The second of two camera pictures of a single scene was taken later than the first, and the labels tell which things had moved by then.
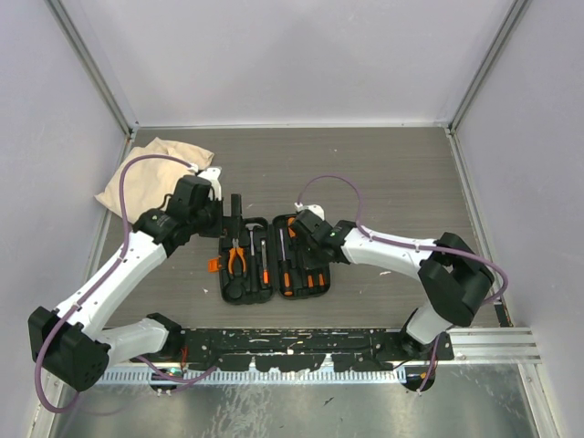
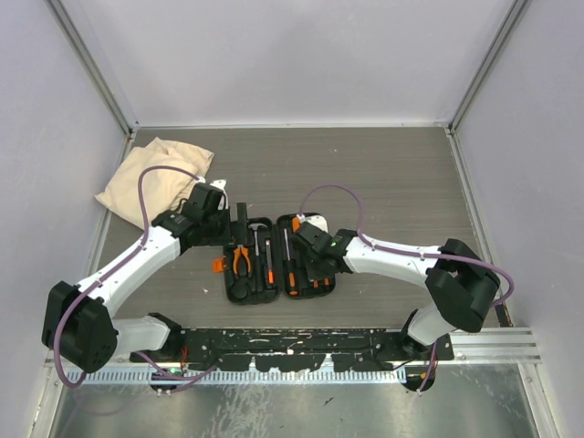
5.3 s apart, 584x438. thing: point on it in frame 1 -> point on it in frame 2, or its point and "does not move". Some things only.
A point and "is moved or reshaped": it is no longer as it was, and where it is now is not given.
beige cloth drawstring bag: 149,182 does not move
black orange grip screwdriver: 286,271 is moved or reshaped
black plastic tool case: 263,258 does not move
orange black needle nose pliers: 236,248 is moved or reshaped
